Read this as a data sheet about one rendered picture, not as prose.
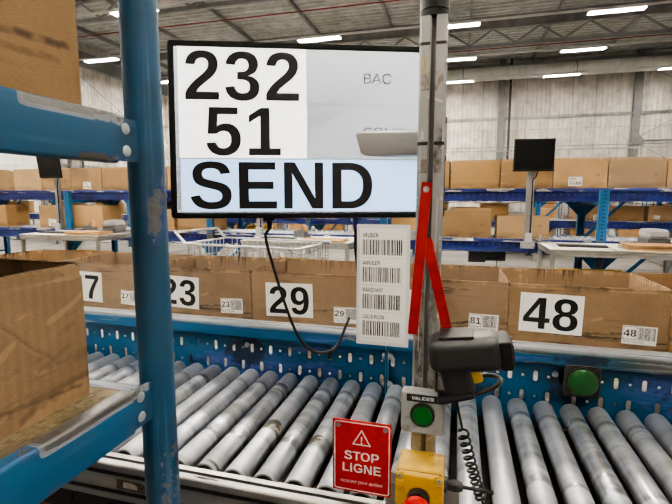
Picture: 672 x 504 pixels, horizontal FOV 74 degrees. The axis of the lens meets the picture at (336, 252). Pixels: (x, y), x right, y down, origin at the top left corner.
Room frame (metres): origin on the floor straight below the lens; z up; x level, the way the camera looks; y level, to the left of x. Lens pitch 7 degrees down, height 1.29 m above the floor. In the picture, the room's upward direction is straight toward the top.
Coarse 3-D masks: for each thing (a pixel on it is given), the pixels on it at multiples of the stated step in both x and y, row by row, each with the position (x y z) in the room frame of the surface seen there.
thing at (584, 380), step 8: (576, 376) 1.10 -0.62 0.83; (584, 376) 1.09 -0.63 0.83; (592, 376) 1.09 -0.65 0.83; (568, 384) 1.10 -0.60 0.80; (576, 384) 1.10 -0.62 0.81; (584, 384) 1.09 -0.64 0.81; (592, 384) 1.09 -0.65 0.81; (576, 392) 1.10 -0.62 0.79; (584, 392) 1.09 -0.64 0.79; (592, 392) 1.09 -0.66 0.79
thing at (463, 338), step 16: (432, 336) 0.66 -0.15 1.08; (448, 336) 0.63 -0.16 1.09; (464, 336) 0.62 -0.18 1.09; (480, 336) 0.62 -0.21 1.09; (496, 336) 0.62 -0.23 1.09; (432, 352) 0.62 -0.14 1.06; (448, 352) 0.62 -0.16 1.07; (464, 352) 0.61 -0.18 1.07; (480, 352) 0.60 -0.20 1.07; (496, 352) 0.60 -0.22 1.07; (512, 352) 0.60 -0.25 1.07; (432, 368) 0.63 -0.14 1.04; (448, 368) 0.62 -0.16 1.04; (464, 368) 0.61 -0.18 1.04; (480, 368) 0.60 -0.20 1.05; (496, 368) 0.60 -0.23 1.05; (512, 368) 0.60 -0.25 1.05; (448, 384) 0.63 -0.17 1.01; (464, 384) 0.62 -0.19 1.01; (448, 400) 0.62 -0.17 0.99; (464, 400) 0.62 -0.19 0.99
